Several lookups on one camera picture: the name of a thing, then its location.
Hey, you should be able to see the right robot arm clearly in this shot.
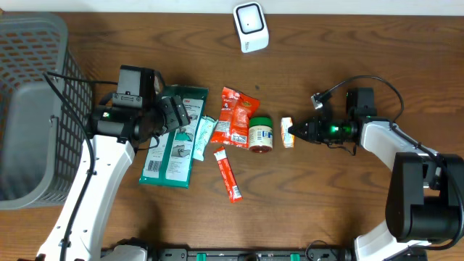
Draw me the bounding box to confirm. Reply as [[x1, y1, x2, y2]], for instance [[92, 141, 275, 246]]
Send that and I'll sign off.
[[288, 88, 463, 260]]

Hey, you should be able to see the green lid jar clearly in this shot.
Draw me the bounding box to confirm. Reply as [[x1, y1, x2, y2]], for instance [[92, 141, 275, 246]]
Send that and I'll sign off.
[[248, 117, 273, 153]]

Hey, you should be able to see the light green wipes pack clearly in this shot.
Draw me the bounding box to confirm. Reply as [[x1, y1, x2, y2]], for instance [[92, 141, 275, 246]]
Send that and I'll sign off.
[[193, 116, 218, 161]]

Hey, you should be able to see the white barcode scanner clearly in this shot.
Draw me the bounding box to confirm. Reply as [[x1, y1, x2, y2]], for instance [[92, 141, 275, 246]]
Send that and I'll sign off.
[[233, 1, 270, 53]]

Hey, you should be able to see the red stick sachet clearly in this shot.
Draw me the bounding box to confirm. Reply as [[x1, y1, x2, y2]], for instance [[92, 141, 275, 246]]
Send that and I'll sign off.
[[214, 146, 243, 203]]

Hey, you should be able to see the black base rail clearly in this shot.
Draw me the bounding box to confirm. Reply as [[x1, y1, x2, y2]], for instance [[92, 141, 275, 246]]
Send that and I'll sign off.
[[101, 247, 358, 261]]

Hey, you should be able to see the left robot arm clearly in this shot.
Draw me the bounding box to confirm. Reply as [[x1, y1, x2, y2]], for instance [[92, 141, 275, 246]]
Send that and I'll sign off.
[[36, 65, 191, 260]]

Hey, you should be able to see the grey plastic mesh basket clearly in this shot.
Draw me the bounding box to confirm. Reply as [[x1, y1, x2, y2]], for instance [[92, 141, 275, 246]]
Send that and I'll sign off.
[[1, 13, 93, 210]]

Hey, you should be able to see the small orange box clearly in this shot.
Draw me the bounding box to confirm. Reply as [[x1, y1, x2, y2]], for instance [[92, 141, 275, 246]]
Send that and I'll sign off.
[[281, 117, 294, 149]]

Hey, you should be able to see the red snack bag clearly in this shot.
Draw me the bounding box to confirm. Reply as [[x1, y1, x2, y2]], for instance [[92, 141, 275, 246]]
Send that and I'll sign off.
[[210, 87, 260, 149]]

